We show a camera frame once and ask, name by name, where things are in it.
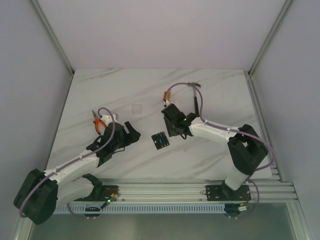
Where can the orange handled pliers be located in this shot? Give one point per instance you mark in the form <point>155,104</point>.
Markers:
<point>98,122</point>

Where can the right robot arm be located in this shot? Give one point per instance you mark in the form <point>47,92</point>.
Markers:
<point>244,145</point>

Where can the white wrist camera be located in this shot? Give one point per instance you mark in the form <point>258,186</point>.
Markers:
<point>167,103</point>
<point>107,119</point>

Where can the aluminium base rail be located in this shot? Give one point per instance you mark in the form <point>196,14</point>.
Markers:
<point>192,190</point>

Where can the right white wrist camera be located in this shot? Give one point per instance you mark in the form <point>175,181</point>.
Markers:
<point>167,103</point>

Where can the clear plastic fuse box cover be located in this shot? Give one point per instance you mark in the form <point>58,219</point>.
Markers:
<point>136,109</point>

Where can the claw hammer black handle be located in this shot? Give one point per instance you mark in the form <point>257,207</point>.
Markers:
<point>196,105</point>

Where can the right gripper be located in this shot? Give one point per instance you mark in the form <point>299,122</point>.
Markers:
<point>171,132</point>

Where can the white slotted cable duct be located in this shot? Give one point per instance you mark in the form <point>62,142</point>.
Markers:
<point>143,208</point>

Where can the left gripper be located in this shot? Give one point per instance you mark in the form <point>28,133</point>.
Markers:
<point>126,135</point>

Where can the black fuse box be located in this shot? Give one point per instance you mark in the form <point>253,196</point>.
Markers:
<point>160,140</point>

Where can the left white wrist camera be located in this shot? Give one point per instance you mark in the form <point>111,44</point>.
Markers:
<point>107,119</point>

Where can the orange fuse holder block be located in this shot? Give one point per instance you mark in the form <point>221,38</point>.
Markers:
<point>167,96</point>

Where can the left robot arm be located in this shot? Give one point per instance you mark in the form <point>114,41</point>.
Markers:
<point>42,192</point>

